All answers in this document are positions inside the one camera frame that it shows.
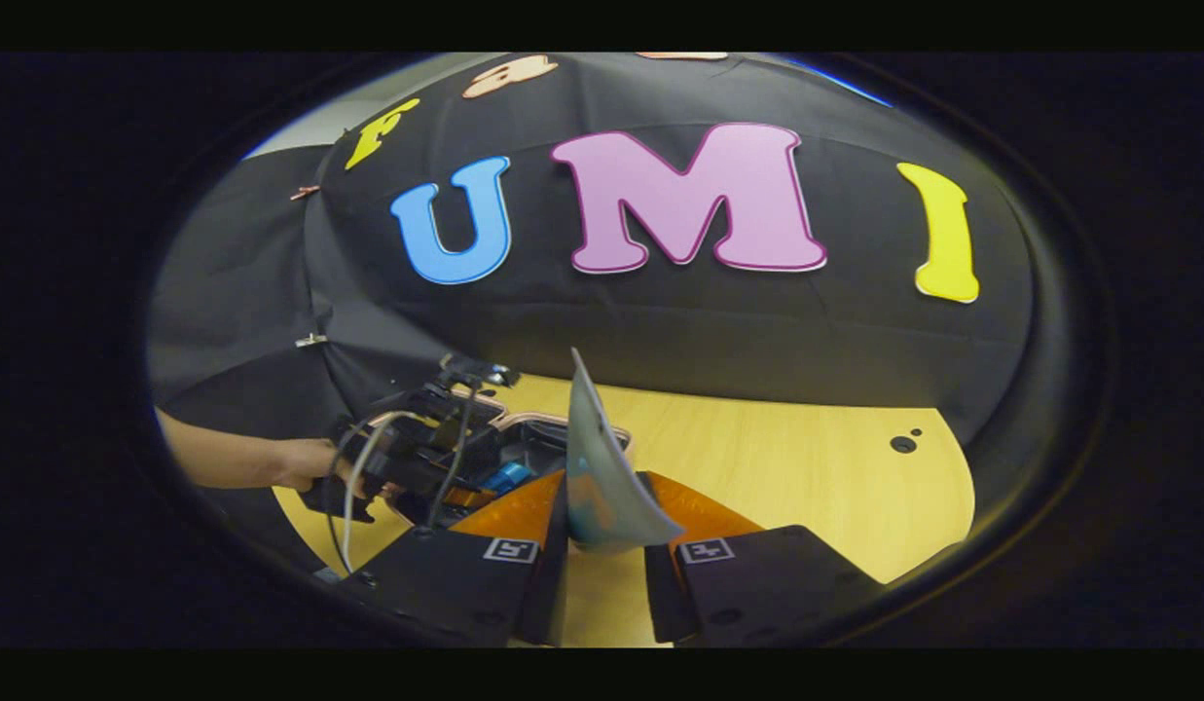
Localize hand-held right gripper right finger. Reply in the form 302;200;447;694
643;472;887;646

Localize black cable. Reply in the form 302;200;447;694
421;385;484;535

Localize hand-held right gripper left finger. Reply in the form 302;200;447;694
341;470;570;647

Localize grey cable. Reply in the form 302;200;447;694
341;410;427;575

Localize black backdrop cloth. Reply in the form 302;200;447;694
146;54;1036;468

